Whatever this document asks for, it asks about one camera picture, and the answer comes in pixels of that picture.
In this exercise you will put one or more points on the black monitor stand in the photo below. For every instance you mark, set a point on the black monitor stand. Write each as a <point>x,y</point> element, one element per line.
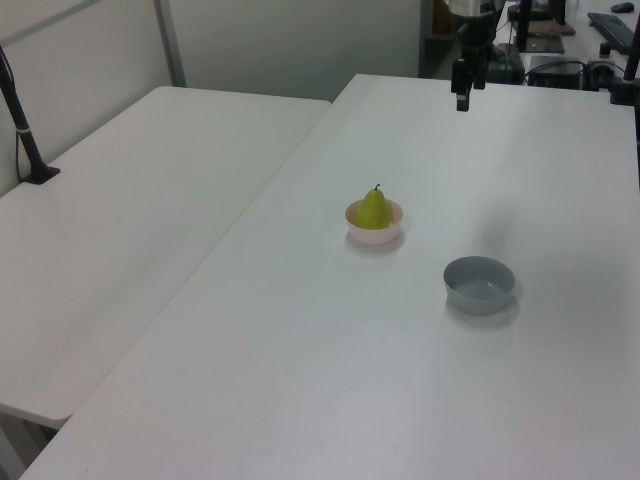
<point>525,25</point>

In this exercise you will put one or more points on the pink bowl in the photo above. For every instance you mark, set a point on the pink bowl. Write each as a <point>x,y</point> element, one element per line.
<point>372,237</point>

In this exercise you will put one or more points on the grey partition post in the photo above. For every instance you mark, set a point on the grey partition post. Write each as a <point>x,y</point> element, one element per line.
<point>170,45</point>

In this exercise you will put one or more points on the black clamped stand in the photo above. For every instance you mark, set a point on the black clamped stand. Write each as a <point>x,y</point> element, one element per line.
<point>627,82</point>

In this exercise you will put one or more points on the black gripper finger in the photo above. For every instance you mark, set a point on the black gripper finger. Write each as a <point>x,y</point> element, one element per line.
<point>479,75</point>
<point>461,85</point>

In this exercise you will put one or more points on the black computer mouse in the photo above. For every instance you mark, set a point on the black computer mouse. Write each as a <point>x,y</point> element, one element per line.
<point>622,7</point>

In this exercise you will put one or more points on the yellow-green tennis ball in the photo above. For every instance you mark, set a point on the yellow-green tennis ball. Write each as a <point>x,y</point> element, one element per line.
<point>374,212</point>

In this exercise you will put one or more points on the white side table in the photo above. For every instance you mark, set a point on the white side table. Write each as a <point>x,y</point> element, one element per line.
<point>100,225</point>

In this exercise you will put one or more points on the black keyboard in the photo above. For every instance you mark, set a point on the black keyboard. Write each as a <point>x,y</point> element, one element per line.
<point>612,30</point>

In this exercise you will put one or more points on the black box device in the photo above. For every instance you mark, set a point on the black box device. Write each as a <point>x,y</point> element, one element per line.
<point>555,74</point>

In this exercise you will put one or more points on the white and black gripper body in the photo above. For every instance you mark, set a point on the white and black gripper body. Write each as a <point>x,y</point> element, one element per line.
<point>475,30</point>

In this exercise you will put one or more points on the black camera stand pole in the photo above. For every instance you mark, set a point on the black camera stand pole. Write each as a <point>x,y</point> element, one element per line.
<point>20,125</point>

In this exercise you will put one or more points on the grey bowl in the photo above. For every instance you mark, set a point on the grey bowl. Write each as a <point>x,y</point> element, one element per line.
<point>480,295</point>

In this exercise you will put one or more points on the brown wooden board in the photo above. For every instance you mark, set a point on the brown wooden board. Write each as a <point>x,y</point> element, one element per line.
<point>550,27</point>

